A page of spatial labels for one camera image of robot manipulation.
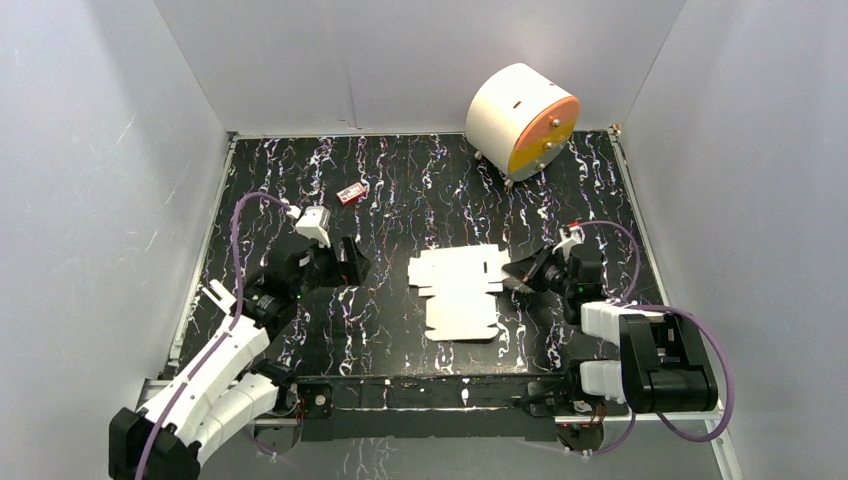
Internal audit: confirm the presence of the aluminium frame rail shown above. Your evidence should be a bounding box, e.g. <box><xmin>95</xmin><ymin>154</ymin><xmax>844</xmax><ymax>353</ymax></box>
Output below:
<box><xmin>119</xmin><ymin>377</ymin><xmax>743</xmax><ymax>480</ymax></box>

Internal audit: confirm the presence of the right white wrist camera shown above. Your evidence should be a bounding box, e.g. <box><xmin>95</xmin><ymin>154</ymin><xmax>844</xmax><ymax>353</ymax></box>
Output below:
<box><xmin>552</xmin><ymin>225</ymin><xmax>585</xmax><ymax>259</ymax></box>

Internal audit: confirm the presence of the white cardboard box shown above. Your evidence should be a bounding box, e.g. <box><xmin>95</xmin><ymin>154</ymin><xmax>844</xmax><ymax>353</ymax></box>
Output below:
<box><xmin>407</xmin><ymin>244</ymin><xmax>511</xmax><ymax>342</ymax></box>

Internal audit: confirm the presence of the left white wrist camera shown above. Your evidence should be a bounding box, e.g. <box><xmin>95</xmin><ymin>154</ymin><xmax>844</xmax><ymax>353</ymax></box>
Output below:
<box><xmin>295</xmin><ymin>206</ymin><xmax>331</xmax><ymax>248</ymax></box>

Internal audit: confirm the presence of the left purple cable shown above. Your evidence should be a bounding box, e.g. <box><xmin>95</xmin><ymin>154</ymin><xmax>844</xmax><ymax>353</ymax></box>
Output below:
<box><xmin>134</xmin><ymin>192</ymin><xmax>296</xmax><ymax>480</ymax></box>

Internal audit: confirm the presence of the small red white packet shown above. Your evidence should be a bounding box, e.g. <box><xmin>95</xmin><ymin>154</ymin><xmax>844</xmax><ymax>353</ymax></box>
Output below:
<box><xmin>336</xmin><ymin>182</ymin><xmax>369</xmax><ymax>206</ymax></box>

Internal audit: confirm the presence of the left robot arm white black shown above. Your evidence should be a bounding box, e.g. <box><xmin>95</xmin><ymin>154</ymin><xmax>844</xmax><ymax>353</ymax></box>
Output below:
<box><xmin>108</xmin><ymin>236</ymin><xmax>371</xmax><ymax>479</ymax></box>

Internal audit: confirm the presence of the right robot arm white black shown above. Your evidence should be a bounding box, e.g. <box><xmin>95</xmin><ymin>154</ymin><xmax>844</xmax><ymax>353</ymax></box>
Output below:
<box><xmin>502</xmin><ymin>245</ymin><xmax>719</xmax><ymax>417</ymax></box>

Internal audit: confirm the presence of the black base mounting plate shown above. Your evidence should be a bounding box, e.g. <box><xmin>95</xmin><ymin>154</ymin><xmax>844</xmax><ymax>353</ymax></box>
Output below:
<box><xmin>254</xmin><ymin>374</ymin><xmax>631</xmax><ymax>455</ymax></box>

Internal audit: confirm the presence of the white cylindrical drum orange face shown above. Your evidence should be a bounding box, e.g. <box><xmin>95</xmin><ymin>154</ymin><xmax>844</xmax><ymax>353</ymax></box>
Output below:
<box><xmin>465</xmin><ymin>63</ymin><xmax>581</xmax><ymax>186</ymax></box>

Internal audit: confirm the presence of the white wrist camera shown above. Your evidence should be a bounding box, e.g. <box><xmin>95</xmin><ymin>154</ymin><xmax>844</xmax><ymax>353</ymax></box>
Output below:
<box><xmin>552</xmin><ymin>225</ymin><xmax>585</xmax><ymax>259</ymax></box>
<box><xmin>295</xmin><ymin>206</ymin><xmax>331</xmax><ymax>248</ymax></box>

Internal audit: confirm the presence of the small white plastic bracket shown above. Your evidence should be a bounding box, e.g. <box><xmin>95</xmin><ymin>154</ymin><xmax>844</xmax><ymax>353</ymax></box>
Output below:
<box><xmin>201</xmin><ymin>279</ymin><xmax>237</xmax><ymax>316</ymax></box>

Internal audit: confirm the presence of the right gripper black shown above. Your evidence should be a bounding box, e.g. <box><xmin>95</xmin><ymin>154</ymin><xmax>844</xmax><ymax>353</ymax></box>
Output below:
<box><xmin>503</xmin><ymin>242</ymin><xmax>575</xmax><ymax>297</ymax></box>

